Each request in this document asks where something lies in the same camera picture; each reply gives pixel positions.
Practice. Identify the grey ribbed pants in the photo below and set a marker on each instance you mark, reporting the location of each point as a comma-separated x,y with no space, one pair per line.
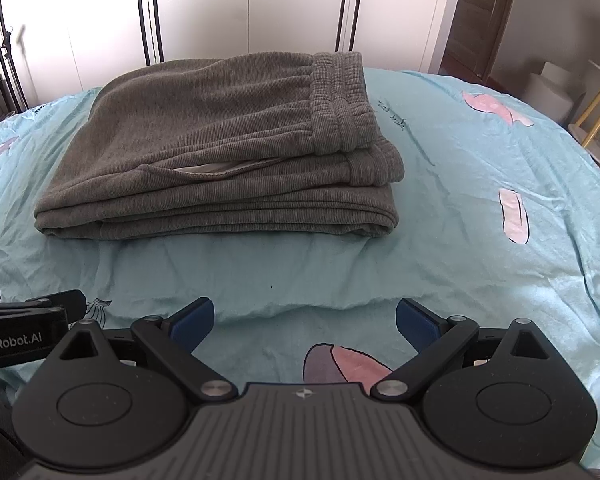
215,155

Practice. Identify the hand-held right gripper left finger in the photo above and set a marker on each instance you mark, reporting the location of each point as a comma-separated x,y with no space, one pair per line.
195,321

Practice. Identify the light blue mushroom print bedsheet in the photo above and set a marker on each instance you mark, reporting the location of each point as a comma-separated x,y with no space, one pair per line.
430,240

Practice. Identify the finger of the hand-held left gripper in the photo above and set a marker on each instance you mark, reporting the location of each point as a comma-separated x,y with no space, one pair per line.
62,301

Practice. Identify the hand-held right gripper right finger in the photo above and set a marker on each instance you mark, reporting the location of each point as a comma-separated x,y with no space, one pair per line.
416,321

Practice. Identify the white wardrobe with black stripes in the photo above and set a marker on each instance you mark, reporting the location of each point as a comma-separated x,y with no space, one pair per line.
230,5

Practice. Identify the brown wooden door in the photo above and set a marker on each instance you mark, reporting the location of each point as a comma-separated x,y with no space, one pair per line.
482,15

